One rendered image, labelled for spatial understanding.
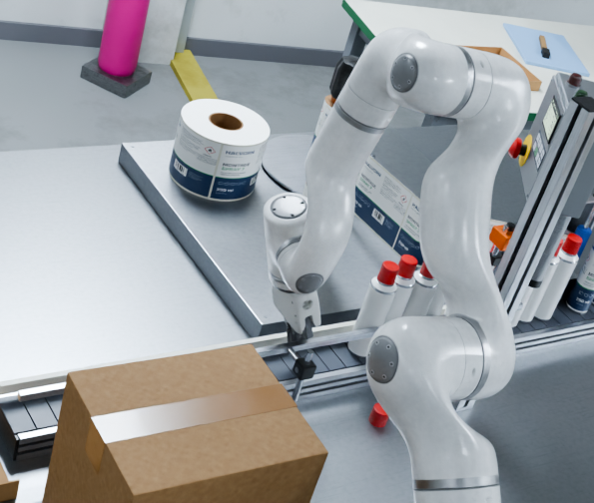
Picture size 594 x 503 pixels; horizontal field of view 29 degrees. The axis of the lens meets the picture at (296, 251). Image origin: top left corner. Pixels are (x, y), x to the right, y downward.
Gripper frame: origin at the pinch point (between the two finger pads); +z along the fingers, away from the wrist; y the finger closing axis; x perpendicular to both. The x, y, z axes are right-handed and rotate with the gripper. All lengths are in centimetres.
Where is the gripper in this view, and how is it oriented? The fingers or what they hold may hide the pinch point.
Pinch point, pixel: (297, 335)
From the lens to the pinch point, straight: 212.2
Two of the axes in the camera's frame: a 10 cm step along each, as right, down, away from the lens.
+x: -8.6, 3.7, -3.3
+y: -5.0, -5.8, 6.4
